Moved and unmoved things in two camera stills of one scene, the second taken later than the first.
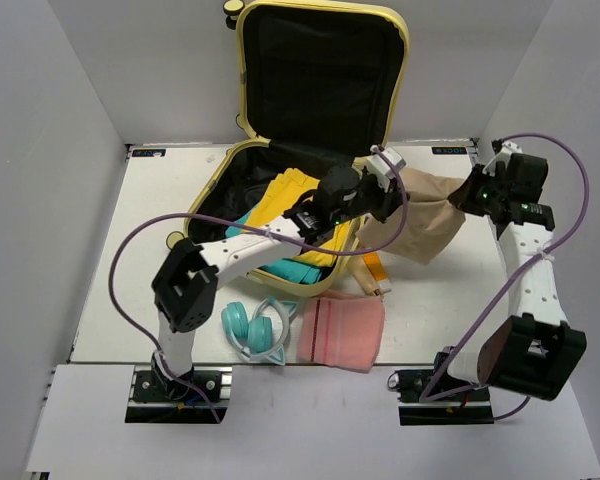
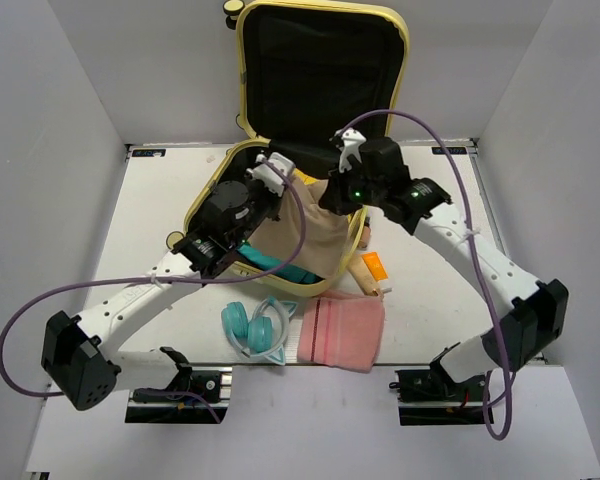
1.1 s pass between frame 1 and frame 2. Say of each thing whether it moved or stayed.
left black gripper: moved
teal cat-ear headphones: stayed
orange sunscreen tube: stayed
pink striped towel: stayed
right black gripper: moved
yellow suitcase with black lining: stayed
